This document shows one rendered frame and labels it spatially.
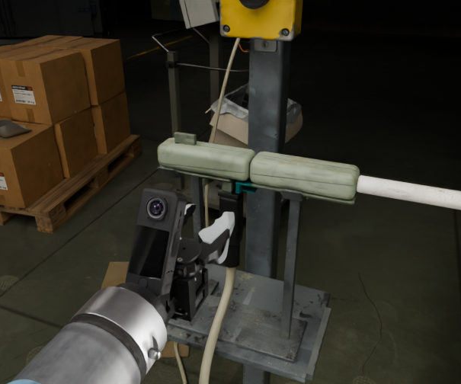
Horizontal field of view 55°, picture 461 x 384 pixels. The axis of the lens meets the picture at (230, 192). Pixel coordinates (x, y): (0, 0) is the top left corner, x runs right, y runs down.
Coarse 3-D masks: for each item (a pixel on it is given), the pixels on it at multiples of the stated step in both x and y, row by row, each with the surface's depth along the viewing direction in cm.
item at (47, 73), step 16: (48, 48) 282; (0, 64) 254; (16, 64) 251; (32, 64) 247; (48, 64) 251; (64, 64) 263; (80, 64) 277; (16, 80) 256; (32, 80) 252; (48, 80) 253; (64, 80) 266; (80, 80) 279; (16, 96) 261; (32, 96) 257; (48, 96) 255; (64, 96) 268; (80, 96) 282; (16, 112) 267; (32, 112) 263; (48, 112) 258; (64, 112) 270
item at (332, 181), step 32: (160, 160) 70; (192, 160) 68; (224, 160) 66; (256, 160) 64; (288, 160) 64; (320, 160) 64; (224, 192) 69; (320, 192) 62; (352, 192) 61; (384, 192) 60; (416, 192) 59; (448, 192) 58
